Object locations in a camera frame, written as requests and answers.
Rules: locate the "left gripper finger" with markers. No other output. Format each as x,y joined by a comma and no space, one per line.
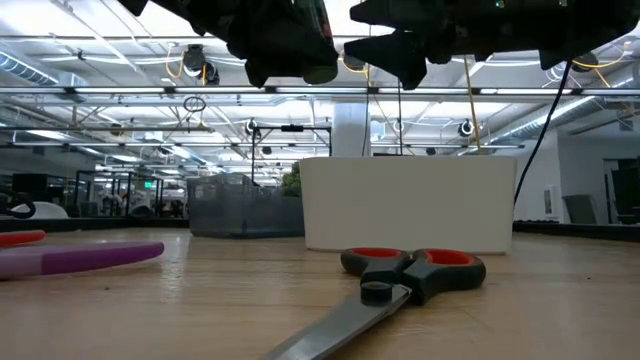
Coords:
270,45

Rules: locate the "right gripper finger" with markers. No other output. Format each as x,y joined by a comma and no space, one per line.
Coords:
395,12
400,55

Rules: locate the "white plastic bin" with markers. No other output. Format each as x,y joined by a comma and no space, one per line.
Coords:
407,205

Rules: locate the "black and red scissors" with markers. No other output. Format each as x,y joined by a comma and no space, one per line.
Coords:
400,280

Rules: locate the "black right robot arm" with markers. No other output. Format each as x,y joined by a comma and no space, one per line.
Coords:
600,30

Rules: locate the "white pillar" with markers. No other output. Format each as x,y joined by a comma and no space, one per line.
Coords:
350,132

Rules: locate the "grey mesh basket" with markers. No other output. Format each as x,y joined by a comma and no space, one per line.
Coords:
240,210

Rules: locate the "grey chair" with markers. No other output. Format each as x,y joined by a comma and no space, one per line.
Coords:
580,210

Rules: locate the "white rounded object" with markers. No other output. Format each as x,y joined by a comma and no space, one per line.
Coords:
45,212

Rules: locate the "black background frame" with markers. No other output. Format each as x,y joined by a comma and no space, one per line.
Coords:
292,128

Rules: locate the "black metal table frame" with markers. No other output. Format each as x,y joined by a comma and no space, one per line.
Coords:
100,225

